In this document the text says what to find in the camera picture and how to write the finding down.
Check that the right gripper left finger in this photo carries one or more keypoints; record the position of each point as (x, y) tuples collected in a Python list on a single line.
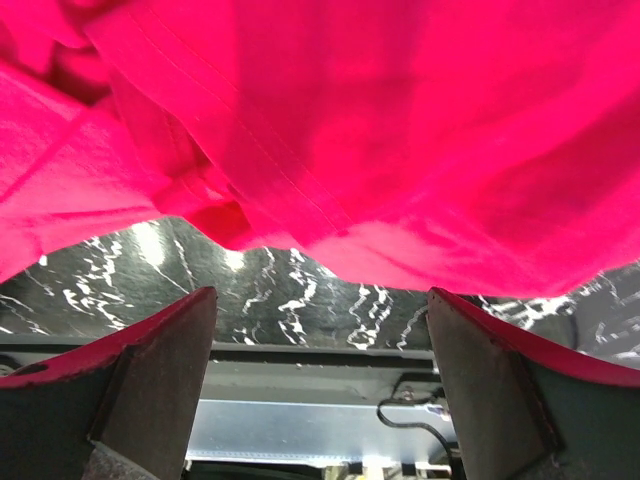
[(120, 407)]

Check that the magenta pink t shirt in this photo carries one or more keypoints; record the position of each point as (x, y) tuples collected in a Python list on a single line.
[(485, 147)]

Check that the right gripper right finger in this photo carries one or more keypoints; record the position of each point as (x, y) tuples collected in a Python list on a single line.
[(524, 407)]

